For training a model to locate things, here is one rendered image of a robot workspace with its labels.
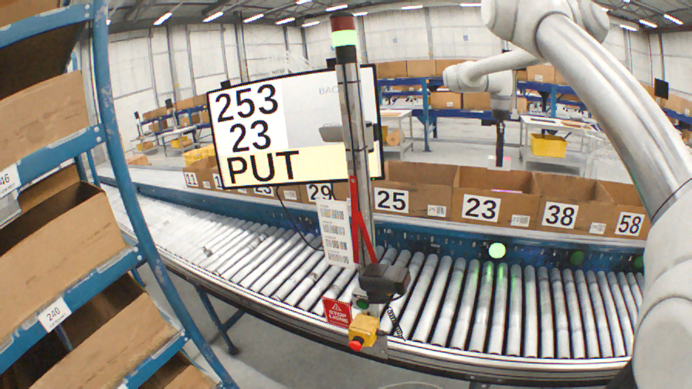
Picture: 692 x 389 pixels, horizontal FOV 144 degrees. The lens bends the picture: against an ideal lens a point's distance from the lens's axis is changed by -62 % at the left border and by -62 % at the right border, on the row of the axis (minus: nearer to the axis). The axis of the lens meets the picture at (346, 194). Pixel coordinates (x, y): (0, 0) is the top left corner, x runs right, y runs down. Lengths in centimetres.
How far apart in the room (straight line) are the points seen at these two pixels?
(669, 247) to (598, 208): 106
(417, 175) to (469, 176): 28
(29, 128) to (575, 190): 185
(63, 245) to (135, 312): 19
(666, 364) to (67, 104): 73
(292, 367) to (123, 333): 142
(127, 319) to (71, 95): 39
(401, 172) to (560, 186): 87
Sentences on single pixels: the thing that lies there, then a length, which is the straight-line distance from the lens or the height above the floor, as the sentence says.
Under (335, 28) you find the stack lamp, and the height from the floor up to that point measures 163.
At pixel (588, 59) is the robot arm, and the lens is 46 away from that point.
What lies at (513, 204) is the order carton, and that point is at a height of 100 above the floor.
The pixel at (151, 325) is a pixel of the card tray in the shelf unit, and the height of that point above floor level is 117.
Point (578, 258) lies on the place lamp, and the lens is 136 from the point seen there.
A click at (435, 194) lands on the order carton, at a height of 101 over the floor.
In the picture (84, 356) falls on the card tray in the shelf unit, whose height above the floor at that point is 122.
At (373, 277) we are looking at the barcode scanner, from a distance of 69.
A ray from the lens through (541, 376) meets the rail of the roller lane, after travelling 104.
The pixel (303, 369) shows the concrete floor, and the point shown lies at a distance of 186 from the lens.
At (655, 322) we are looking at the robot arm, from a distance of 29.
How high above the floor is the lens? 153
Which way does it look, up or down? 23 degrees down
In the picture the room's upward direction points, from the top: 7 degrees counter-clockwise
